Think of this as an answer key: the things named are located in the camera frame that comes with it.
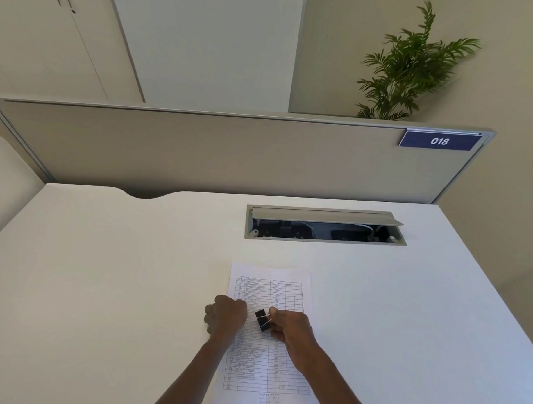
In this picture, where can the person's right hand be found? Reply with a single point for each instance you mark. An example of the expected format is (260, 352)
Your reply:
(296, 333)

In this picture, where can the blue label sign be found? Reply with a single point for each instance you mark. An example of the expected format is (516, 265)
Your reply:
(439, 140)

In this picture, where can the person's left fingers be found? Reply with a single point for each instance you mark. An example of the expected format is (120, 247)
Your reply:
(241, 304)

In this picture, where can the person's left forearm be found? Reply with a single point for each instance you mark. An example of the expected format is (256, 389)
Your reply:
(190, 373)

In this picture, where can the black binder clip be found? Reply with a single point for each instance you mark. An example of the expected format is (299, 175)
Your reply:
(261, 320)

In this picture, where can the grey desk partition panel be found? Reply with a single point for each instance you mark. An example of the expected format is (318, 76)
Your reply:
(233, 152)

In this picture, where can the green potted plant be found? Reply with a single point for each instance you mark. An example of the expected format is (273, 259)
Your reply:
(410, 69)

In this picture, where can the person's right thumb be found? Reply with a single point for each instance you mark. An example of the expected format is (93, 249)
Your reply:
(275, 312)

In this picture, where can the beige cabinet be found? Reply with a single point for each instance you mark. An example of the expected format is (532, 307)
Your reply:
(49, 39)

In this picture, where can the white neighbouring desk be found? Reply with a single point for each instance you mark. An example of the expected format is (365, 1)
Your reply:
(7, 182)

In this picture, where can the person's right forearm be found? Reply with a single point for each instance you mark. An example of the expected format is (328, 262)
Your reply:
(327, 385)

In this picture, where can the person's left hand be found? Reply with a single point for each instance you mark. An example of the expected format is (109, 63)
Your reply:
(225, 315)

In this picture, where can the printed paper sheet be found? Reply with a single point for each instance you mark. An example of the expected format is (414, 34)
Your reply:
(268, 287)

